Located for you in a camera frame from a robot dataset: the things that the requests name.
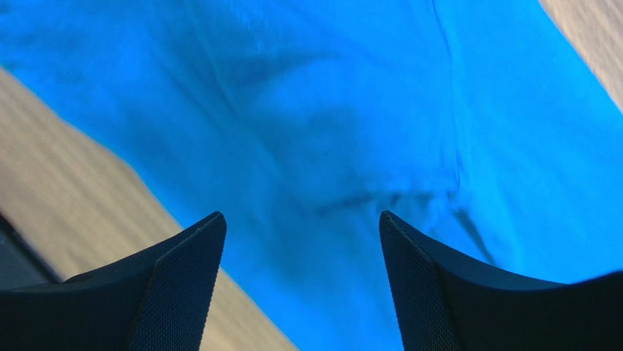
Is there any blue t shirt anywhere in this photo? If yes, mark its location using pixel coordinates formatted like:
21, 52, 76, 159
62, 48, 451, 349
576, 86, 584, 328
1, 1, 622, 350

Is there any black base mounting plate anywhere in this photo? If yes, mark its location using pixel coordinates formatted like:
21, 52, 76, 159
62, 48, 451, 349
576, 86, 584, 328
1, 216, 62, 290

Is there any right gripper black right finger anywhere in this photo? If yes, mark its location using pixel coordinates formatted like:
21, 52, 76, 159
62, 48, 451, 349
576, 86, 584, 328
379, 211, 622, 350

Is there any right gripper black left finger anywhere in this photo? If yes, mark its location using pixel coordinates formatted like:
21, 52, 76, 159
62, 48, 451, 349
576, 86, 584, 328
1, 212, 227, 351

